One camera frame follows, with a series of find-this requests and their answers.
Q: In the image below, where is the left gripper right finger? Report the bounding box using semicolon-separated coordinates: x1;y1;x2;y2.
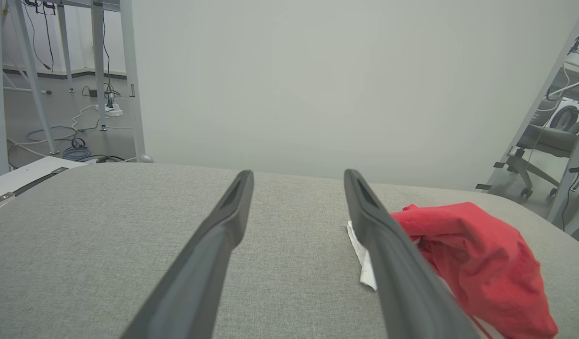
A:
344;169;478;339

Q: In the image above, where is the white equipment box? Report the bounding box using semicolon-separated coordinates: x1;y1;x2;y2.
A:
0;156;88;215

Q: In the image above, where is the white floor cable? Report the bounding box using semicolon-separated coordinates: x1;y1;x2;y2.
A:
7;97;135;158

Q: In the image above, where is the black hanging cable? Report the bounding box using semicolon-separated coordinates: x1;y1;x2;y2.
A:
24;0;55;71

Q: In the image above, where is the slanted grey table leg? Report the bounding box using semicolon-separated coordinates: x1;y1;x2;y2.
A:
9;0;59;155

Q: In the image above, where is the blue coiled cable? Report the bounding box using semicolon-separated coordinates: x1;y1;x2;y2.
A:
26;126;92;161

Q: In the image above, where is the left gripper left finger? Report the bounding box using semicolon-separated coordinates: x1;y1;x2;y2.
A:
120;170;254;339

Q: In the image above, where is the white partition panel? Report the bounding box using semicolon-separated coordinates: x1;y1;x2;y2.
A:
129;0;579;191

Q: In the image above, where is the slanted grey frame beam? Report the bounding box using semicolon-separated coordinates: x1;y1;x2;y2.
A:
478;0;579;191

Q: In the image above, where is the small white power strip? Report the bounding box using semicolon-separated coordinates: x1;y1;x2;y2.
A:
96;101;123;117

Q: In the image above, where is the red and white shirt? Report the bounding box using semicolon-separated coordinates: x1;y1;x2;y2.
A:
347;202;559;339

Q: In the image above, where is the black strap handle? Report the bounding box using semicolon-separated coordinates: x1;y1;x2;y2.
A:
0;167;69;206

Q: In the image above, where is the white washing machine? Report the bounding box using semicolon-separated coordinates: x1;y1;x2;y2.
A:
548;100;579;133

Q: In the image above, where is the grey partition post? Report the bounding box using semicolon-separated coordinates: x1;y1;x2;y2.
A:
120;0;153;163

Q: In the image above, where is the grey office chair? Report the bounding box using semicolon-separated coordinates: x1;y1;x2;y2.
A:
494;94;579;198

